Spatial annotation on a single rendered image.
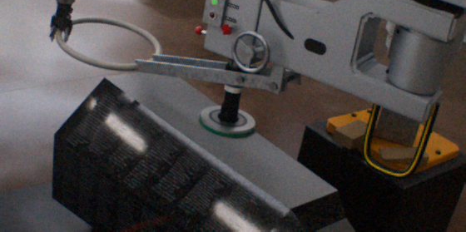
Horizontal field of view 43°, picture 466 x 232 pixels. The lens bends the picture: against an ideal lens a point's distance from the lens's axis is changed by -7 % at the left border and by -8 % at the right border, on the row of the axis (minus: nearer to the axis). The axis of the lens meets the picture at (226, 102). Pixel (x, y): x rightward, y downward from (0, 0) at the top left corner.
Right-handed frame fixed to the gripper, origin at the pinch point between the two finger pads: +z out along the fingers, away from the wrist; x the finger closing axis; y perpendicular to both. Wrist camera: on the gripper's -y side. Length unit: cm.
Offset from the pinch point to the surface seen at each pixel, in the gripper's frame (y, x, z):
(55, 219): 16, 15, 89
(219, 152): 58, 79, -2
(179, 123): 41, 62, 1
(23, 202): 8, -5, 91
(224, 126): 42, 79, -4
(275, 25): 48, 84, -50
